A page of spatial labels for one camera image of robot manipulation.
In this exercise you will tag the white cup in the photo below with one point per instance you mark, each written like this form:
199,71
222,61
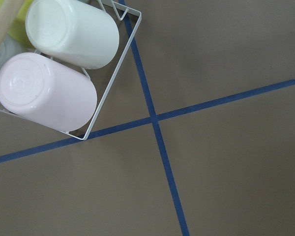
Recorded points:
72,31

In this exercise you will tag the pink cup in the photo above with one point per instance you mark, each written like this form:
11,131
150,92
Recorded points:
44,91

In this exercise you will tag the grey blue cup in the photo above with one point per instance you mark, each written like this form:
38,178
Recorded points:
9,48

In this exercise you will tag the yellow cup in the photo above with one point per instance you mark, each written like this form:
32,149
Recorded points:
18,30

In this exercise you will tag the wooden stick on rack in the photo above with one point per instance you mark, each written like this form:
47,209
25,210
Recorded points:
8,13

